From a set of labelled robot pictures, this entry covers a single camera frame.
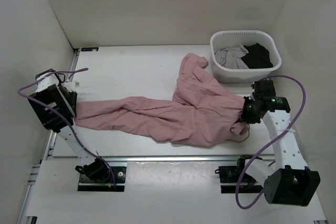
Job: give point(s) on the pink trousers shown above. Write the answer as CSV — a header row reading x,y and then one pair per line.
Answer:
x,y
201,112

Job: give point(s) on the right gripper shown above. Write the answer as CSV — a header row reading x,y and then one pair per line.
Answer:
x,y
244,117

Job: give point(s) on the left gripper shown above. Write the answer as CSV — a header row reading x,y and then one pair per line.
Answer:
x,y
73,103

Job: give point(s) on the grey garment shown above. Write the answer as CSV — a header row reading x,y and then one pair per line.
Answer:
x,y
231,58

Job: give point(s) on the black garment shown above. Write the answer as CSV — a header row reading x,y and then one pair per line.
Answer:
x,y
257,57

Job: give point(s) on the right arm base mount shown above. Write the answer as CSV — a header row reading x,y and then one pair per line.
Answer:
x,y
229,175

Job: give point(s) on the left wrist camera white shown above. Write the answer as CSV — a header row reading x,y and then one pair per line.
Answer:
x,y
71,86

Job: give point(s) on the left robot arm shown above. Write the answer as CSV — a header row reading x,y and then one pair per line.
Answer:
x,y
63,124

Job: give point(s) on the black label strip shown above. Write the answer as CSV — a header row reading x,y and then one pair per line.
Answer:
x,y
89,49

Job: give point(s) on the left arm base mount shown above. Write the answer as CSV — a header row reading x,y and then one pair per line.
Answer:
x,y
118,185

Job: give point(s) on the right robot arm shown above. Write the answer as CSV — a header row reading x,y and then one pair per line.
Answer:
x,y
278,166

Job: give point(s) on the white plastic basket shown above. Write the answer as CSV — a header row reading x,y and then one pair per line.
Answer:
x,y
230,38

